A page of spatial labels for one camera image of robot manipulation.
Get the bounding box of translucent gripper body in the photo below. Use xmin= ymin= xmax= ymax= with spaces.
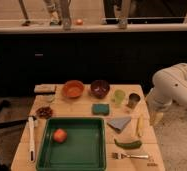
xmin=148 ymin=105 xmax=163 ymax=126

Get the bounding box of yellow banana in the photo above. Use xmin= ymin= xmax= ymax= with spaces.
xmin=136 ymin=115 xmax=144 ymax=137

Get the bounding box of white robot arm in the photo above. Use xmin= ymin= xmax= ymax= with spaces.
xmin=146 ymin=63 xmax=187 ymax=126

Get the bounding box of purple bowl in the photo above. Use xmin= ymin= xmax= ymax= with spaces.
xmin=90 ymin=80 xmax=110 ymax=99

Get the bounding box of orange bowl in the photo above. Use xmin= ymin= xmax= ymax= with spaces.
xmin=62 ymin=80 xmax=84 ymax=98

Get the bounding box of dark metal cup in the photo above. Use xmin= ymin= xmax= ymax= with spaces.
xmin=127 ymin=93 xmax=140 ymax=109

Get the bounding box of grey folded cloth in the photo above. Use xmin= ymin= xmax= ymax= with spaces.
xmin=107 ymin=117 xmax=131 ymax=133

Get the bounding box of green plastic cup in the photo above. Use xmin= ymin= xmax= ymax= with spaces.
xmin=114 ymin=90 xmax=125 ymax=105

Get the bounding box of silver fork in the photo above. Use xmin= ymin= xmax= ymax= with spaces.
xmin=111 ymin=152 xmax=149 ymax=159

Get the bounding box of green sponge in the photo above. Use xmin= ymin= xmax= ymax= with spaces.
xmin=92 ymin=104 xmax=109 ymax=115

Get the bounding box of green plastic tray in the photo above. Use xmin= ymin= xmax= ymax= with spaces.
xmin=36 ymin=118 xmax=106 ymax=171

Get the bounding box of red apple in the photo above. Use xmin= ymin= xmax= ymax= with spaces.
xmin=53 ymin=129 xmax=67 ymax=143

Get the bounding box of brown pinecone cluster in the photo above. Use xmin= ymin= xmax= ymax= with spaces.
xmin=36 ymin=107 xmax=53 ymax=119

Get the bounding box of orange ball on shelf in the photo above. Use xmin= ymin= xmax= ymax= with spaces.
xmin=75 ymin=19 xmax=84 ymax=26

